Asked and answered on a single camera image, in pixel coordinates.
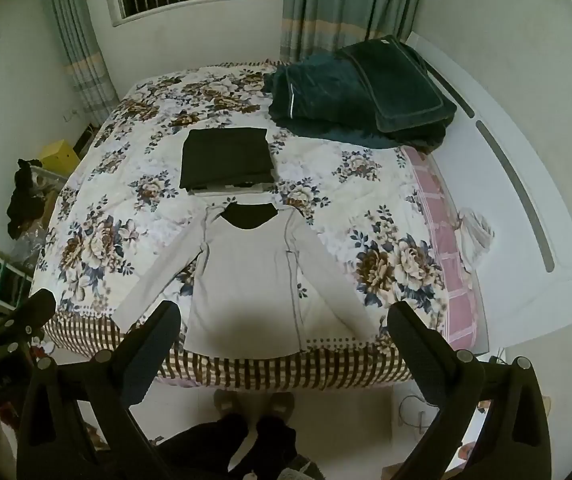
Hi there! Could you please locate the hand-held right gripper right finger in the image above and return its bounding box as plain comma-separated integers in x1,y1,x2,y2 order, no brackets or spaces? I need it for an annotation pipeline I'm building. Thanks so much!
387,301,553,480

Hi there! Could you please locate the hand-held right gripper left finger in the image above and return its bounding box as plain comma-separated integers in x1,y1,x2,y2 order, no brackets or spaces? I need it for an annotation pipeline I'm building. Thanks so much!
16,300,184,480

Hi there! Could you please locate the grey long sleeve shirt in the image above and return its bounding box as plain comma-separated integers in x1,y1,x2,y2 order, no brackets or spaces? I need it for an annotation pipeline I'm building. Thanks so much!
113,202,389,360

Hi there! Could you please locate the green shelf rack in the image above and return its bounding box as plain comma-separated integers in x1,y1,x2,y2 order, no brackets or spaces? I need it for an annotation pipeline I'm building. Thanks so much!
0,236,35,317

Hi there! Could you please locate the clear plastic bag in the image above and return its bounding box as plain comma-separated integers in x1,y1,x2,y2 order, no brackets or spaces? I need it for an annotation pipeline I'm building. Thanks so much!
14,227,49,273

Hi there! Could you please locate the grey slipper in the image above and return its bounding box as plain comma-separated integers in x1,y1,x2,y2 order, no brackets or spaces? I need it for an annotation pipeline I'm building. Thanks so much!
261,391,296,419
214,389,245,417

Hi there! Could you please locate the pink checkered bedsheet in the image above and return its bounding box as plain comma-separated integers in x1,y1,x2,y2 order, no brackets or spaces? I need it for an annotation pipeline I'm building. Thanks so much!
401,146,489,356

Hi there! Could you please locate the person's left leg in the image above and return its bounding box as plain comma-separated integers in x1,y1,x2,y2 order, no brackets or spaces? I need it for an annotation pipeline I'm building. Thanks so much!
157,412,250,480

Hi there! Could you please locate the black hanging cloth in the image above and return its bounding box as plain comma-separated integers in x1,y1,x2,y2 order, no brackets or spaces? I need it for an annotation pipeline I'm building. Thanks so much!
6,158,47,239

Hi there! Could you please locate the white bed headboard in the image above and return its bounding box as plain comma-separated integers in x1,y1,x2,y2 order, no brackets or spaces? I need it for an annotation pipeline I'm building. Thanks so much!
405,32,572,347

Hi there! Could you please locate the white crumpled cloth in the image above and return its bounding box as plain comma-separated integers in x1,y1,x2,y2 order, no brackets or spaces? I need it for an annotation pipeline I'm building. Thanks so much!
457,209,495,272

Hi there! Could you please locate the floral quilt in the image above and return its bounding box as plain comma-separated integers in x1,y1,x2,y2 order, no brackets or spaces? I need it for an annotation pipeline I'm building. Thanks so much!
30,57,447,391

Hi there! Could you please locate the yellow box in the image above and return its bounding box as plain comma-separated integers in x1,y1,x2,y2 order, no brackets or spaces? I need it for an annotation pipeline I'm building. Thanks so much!
40,140,82,177

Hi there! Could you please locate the folded pale garment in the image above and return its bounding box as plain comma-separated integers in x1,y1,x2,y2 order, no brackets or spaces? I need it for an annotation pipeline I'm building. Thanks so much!
188,183,273,197

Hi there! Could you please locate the folded black garment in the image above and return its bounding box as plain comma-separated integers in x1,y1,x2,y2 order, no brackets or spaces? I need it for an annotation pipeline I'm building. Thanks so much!
180,127,275,192

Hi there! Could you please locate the teal striped curtain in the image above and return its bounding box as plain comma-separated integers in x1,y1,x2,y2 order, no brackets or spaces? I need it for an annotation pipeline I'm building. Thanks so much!
46,0,120,127
279,0,427,64

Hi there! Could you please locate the dark green pillow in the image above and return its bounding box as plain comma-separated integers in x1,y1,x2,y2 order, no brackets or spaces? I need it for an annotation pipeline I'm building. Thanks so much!
336,35,459,134

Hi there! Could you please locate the dark green blanket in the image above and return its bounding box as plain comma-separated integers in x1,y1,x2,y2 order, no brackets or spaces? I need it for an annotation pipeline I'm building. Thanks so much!
265,52,448,155

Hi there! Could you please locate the white floor cable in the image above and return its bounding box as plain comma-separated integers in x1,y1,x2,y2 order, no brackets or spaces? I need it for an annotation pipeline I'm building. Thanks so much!
397,394,435,432

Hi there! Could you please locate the silver metal frame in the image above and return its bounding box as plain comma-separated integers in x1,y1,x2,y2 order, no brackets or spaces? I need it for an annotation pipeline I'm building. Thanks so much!
32,166,70,188

